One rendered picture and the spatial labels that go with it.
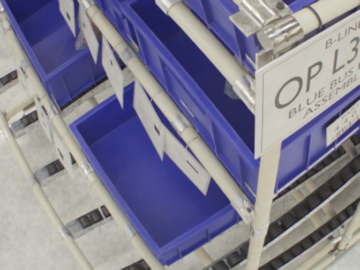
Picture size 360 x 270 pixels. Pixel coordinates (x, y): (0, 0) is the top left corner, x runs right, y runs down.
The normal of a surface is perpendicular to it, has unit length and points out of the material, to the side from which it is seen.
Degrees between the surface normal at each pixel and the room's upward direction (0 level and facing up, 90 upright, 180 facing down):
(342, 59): 90
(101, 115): 90
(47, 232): 0
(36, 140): 0
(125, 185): 3
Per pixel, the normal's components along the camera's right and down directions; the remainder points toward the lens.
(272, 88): 0.56, 0.73
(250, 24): -0.04, -0.45
